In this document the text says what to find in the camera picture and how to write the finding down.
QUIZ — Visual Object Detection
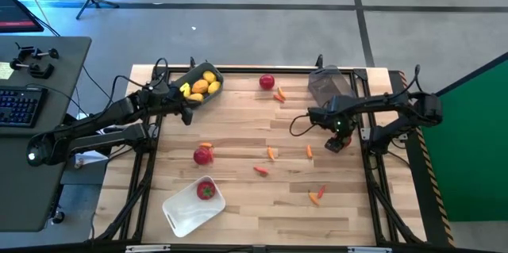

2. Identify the paper note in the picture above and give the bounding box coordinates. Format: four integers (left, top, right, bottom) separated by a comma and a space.
0, 61, 15, 81

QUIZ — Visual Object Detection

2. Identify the black laptop screen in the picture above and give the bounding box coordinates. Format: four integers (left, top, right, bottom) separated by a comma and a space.
0, 0, 44, 34

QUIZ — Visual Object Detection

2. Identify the white box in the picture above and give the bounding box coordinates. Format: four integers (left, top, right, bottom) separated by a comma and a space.
73, 149, 110, 169

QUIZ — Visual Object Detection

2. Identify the black table frame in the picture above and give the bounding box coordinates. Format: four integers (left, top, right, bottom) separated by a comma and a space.
93, 56, 428, 246

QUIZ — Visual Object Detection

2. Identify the clear plastic basket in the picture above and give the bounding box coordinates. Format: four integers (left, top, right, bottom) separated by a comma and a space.
307, 64, 356, 107

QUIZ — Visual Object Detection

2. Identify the black keyboard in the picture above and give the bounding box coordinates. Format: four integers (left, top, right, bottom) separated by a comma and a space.
0, 85, 49, 128

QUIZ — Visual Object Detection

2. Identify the black clamp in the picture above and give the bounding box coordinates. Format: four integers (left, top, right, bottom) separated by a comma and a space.
14, 41, 60, 62
9, 58, 56, 80

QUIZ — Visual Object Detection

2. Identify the dark grey plastic basket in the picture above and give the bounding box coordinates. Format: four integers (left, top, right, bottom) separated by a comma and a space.
171, 61, 225, 108

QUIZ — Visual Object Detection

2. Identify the yellow mango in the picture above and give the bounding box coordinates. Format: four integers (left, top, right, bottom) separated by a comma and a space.
190, 79, 210, 94

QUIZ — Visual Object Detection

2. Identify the green panel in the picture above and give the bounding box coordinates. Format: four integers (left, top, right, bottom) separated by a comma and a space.
416, 51, 508, 223

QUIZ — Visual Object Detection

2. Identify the black computer mouse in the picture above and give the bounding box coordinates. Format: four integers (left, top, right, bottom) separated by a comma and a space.
25, 145, 40, 167

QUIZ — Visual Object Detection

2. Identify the dark grey desk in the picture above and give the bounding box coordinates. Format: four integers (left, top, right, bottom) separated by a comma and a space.
0, 36, 93, 233

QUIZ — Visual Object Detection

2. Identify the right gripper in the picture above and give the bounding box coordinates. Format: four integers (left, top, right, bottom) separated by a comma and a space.
308, 106, 358, 154

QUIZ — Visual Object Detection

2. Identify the silver edge bracket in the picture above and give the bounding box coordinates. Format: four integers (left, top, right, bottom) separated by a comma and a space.
125, 244, 171, 253
348, 246, 393, 253

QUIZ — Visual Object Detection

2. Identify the white plastic basket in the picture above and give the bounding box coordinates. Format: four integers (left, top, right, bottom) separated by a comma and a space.
161, 175, 227, 239

